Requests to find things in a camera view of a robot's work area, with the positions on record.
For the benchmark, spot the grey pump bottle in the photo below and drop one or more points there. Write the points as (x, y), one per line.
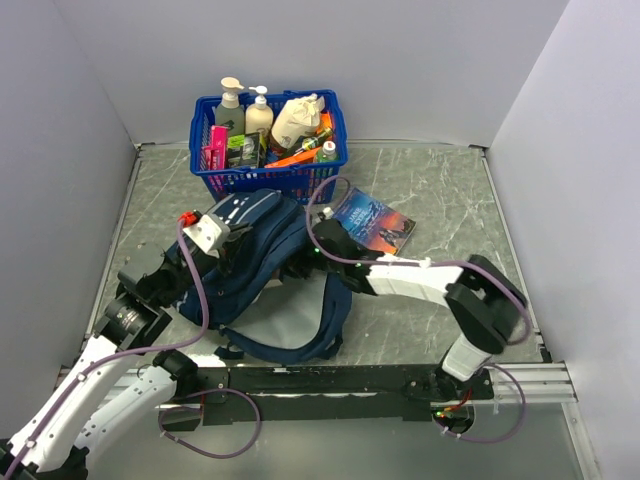
(229, 113)

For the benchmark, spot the pink box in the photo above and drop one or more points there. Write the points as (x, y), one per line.
(215, 149)

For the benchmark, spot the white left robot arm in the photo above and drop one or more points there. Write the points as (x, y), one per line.
(121, 372)

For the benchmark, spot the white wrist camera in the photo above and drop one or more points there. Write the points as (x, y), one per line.
(325, 214)
(207, 231)

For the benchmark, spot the beige cloth sack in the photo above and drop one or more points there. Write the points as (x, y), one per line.
(300, 117)

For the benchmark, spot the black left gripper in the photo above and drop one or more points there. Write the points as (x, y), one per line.
(236, 231)

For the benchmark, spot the navy blue student backpack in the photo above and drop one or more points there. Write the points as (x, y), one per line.
(262, 309)

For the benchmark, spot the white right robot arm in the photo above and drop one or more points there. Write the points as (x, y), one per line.
(489, 310)

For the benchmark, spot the orange package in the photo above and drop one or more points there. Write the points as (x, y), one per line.
(301, 158)

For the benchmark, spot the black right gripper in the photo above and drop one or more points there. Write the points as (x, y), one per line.
(294, 266)

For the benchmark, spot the green glass bottle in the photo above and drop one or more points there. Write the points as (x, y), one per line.
(315, 141)

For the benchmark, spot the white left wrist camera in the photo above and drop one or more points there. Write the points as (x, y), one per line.
(207, 231)

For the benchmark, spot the black green box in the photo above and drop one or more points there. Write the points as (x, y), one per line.
(246, 150)

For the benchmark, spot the blue Jane Eyre book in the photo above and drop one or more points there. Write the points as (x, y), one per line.
(373, 224)

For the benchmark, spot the cream pump lotion bottle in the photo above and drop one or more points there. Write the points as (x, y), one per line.
(259, 116)

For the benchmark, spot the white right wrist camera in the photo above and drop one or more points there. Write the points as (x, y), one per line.
(325, 214)

